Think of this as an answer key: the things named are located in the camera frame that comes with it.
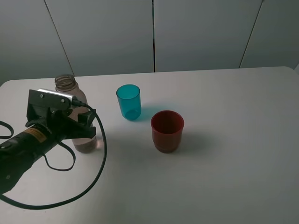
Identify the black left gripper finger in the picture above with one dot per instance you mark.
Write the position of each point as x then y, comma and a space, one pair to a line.
86, 117
79, 132

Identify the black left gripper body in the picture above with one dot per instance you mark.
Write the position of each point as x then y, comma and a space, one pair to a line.
50, 124

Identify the clear plastic water bottle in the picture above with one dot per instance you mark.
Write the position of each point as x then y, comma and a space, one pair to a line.
66, 83

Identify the teal transparent plastic cup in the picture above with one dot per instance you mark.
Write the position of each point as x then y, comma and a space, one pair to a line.
129, 101

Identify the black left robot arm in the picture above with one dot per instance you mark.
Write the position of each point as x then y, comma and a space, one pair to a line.
18, 154

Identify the red plastic cup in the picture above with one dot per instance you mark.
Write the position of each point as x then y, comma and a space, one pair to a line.
167, 127

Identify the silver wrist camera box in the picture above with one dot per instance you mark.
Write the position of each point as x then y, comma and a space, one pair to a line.
51, 99

